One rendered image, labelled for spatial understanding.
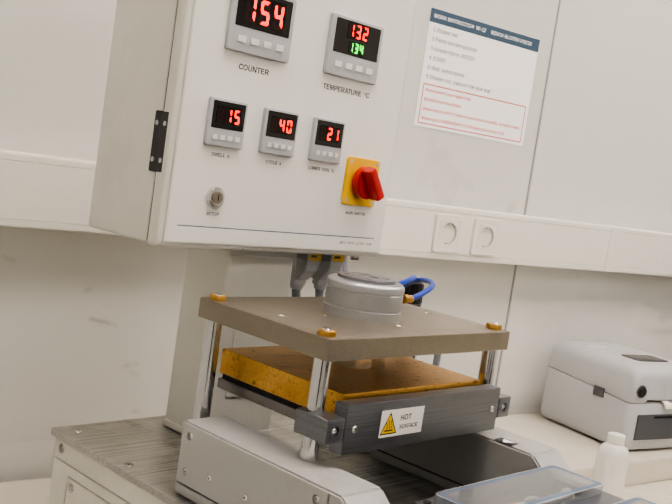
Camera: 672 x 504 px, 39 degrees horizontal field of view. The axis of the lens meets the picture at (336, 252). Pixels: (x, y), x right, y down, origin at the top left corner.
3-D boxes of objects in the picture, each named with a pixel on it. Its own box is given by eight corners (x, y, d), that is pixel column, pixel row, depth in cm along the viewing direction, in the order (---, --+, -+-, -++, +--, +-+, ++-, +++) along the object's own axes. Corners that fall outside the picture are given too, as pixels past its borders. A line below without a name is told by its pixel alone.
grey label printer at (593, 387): (534, 416, 199) (548, 336, 198) (600, 414, 210) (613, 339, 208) (626, 455, 179) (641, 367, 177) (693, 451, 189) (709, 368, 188)
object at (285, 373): (216, 387, 95) (229, 293, 94) (365, 374, 111) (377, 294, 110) (339, 439, 83) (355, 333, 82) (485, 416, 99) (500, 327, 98)
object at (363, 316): (150, 371, 97) (167, 246, 96) (355, 357, 119) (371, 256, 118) (315, 444, 80) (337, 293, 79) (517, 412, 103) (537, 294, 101)
